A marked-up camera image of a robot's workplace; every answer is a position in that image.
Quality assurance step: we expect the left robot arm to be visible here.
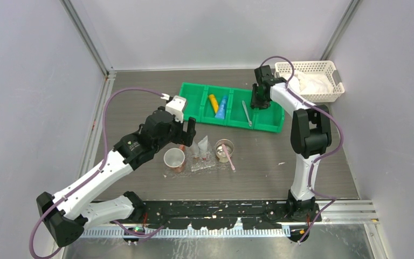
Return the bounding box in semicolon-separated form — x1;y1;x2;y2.
36;110;196;247

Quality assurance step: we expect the blue toothpaste tube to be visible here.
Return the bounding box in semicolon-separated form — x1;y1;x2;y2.
215;95;229;119

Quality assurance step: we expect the brown steel cup with handle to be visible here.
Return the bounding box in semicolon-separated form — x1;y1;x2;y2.
163;145;185;173

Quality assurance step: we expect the white perforated plastic basket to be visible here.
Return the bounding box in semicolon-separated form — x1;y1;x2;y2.
270;60;345;104

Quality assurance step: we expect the white toothpaste tube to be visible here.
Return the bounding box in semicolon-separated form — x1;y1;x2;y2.
198;135;208;160
190;141;201;159

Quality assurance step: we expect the clear oval acrylic tray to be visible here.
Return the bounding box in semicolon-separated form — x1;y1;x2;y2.
163;144;234;179

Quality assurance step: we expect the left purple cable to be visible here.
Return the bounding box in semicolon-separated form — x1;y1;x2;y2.
29;87;172;259

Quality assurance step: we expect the pink toothbrush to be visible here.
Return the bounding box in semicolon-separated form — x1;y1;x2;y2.
222;144;236;172

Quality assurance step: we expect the yellow toothpaste tube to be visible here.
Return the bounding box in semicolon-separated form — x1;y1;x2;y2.
208;94;220;115

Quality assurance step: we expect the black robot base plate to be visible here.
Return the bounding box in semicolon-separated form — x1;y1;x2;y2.
120;199;321;242

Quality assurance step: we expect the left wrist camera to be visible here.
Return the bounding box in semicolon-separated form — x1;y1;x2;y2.
165;96;188;123

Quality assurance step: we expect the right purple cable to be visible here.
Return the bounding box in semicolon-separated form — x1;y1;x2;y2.
258;56;345;244

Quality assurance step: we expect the white cloth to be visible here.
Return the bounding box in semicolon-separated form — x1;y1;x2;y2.
289;70;334;95

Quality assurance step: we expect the purple cable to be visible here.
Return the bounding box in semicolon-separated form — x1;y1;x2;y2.
29;87;172;259
258;56;345;244

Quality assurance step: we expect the clear acrylic toothbrush holder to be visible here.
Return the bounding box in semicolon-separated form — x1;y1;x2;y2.
185;142;217;173

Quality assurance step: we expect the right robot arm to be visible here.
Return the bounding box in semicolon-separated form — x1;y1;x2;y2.
251;65;332;222

